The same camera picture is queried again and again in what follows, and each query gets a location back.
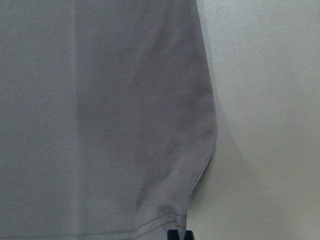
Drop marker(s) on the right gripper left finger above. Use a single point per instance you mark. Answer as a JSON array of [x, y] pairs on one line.
[[173, 235]]

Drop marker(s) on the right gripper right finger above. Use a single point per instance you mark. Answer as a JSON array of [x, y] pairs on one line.
[[189, 235]]

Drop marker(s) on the brown t-shirt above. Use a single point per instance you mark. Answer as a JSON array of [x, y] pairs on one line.
[[107, 118]]

